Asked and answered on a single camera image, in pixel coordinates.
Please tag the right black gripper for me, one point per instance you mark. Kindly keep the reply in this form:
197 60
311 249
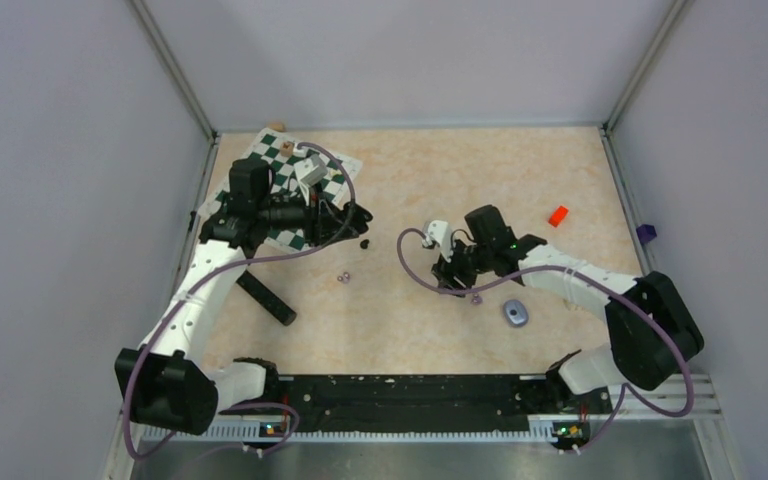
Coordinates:
446 272

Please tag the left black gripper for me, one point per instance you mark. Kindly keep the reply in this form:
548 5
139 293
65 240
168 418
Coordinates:
327 221

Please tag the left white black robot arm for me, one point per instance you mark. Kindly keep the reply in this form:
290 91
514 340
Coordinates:
162 382

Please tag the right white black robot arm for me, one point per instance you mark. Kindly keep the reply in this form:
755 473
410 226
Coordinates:
649 326

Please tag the grey purple charging case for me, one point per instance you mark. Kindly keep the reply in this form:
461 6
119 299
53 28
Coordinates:
515 313

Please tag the green white chessboard mat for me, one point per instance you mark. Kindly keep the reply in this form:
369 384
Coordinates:
267 146

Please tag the wooden chess piece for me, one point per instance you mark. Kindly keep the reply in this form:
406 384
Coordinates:
287 149

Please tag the black cuboid bar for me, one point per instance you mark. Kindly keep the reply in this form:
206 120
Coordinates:
267 299

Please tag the green white toy brick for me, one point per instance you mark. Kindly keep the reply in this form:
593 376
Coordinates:
571 306

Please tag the red block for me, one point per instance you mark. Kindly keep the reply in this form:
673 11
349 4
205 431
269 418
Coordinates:
558 216

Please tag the purple object at edge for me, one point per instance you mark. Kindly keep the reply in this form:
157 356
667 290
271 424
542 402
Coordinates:
646 233

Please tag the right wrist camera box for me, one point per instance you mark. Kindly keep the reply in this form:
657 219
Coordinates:
438 234

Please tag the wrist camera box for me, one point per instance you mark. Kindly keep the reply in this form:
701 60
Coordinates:
438 234
310 171

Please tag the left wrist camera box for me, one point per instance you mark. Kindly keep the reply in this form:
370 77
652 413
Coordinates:
310 171

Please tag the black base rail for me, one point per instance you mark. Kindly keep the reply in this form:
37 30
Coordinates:
428 403

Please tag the white perforated cable duct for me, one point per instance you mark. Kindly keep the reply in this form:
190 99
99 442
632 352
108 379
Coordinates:
251 431

